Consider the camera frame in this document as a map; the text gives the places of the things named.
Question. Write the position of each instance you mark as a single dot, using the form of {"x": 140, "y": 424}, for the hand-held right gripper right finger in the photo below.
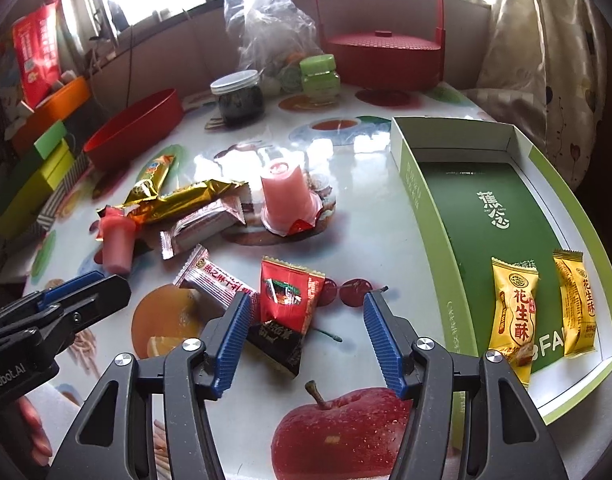
{"x": 381, "y": 345}

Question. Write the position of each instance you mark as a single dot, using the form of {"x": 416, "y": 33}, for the red snack bag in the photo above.
{"x": 36, "y": 50}

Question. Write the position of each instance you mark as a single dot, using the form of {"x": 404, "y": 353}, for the clear plastic bag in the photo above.
{"x": 266, "y": 25}

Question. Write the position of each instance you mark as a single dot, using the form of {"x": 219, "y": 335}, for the orange and yellow snack packet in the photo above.
{"x": 158, "y": 170}

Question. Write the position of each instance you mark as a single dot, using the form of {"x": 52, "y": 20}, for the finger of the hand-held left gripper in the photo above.
{"x": 106, "y": 297}
{"x": 76, "y": 284}

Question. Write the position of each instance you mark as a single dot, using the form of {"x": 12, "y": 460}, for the green jar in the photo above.
{"x": 318, "y": 77}

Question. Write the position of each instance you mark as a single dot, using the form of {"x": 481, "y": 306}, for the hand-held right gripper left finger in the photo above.
{"x": 233, "y": 345}

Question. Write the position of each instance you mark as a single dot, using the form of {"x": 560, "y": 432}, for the red oval tray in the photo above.
{"x": 136, "y": 125}

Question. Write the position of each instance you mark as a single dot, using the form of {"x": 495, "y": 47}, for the white and red snack packet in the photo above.
{"x": 201, "y": 225}
{"x": 211, "y": 280}

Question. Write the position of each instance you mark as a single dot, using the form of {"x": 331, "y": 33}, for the bright green box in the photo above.
{"x": 51, "y": 140}

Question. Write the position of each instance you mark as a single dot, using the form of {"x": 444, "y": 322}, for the cream patterned curtain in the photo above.
{"x": 531, "y": 60}

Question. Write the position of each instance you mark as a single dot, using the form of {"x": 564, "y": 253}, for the person's left hand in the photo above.
{"x": 32, "y": 430}

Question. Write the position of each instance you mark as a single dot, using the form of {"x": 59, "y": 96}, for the clear jar with dark contents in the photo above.
{"x": 238, "y": 102}

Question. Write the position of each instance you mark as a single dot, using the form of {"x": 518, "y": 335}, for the orange box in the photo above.
{"x": 61, "y": 100}

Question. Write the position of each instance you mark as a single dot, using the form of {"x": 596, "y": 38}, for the yellow-green box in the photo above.
{"x": 31, "y": 190}

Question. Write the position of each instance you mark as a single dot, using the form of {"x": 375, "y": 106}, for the gold snack packet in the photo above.
{"x": 191, "y": 199}
{"x": 141, "y": 192}

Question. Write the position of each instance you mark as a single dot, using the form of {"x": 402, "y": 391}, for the green cardboard box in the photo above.
{"x": 486, "y": 220}

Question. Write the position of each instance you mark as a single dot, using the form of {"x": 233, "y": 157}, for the striped box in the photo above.
{"x": 66, "y": 195}

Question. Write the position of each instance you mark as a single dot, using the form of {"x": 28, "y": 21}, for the pink jelly cup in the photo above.
{"x": 286, "y": 190}
{"x": 117, "y": 245}

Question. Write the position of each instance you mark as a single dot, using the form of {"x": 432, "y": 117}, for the red and black snack packet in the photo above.
{"x": 286, "y": 300}

